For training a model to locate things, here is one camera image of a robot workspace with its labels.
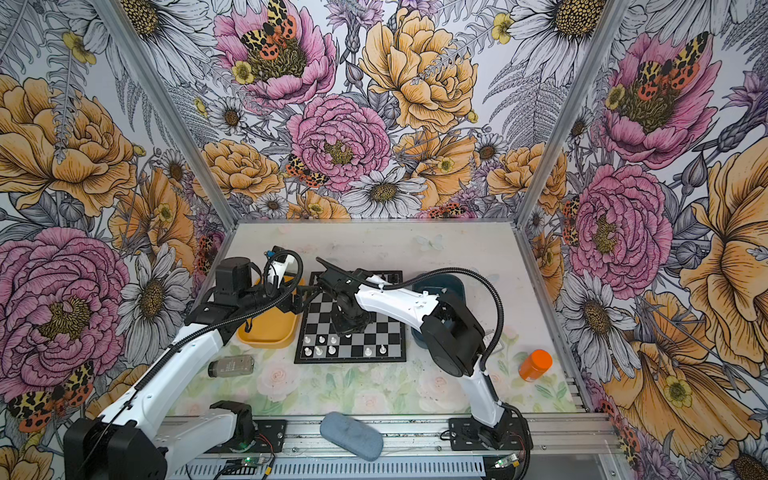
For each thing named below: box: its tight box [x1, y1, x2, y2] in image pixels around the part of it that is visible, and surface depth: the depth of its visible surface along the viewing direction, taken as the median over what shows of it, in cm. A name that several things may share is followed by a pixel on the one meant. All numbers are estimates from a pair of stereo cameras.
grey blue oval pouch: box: [320, 411, 384, 462], surface depth 73 cm
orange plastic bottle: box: [518, 349, 553, 383], surface depth 79 cm
